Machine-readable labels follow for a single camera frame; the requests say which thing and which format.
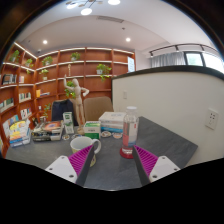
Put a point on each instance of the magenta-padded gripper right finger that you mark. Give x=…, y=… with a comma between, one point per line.
x=161, y=166

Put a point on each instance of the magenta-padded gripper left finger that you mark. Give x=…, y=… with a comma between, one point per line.
x=63, y=166

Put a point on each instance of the clear plastic water bottle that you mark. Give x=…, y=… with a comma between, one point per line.
x=130, y=131

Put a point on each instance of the yellow striped white mug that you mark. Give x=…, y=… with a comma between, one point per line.
x=80, y=144

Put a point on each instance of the round printed sticker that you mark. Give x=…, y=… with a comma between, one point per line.
x=77, y=136
x=65, y=137
x=106, y=134
x=117, y=135

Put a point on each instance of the tall green white carton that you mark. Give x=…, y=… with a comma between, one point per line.
x=68, y=122

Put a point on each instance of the green white cardboard box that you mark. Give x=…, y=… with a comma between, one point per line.
x=92, y=130

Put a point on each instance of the dark navy chair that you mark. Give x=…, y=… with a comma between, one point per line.
x=61, y=110

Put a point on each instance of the stack of white boxes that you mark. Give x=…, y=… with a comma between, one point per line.
x=111, y=120

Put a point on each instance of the wooden artist mannequin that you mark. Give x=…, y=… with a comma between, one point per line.
x=78, y=100

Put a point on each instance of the tan chair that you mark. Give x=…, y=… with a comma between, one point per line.
x=98, y=107

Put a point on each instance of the orange wooden shelf unit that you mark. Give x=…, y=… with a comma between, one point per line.
x=50, y=83

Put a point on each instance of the grey curtain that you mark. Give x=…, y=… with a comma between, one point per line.
x=166, y=60

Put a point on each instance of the window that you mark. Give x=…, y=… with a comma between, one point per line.
x=206, y=60

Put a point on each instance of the recessed ceiling light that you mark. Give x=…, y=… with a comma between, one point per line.
x=128, y=39
x=45, y=42

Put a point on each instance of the ceiling air vent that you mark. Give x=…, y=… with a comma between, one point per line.
x=110, y=19

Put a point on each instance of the round bulb ceiling lamp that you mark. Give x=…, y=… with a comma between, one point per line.
x=86, y=11

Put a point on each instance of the white wall switch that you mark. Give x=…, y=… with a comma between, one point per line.
x=125, y=95

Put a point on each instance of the white wall poster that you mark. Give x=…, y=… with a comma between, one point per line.
x=131, y=64

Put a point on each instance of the black ceiling track rail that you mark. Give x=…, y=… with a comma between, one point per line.
x=180, y=46

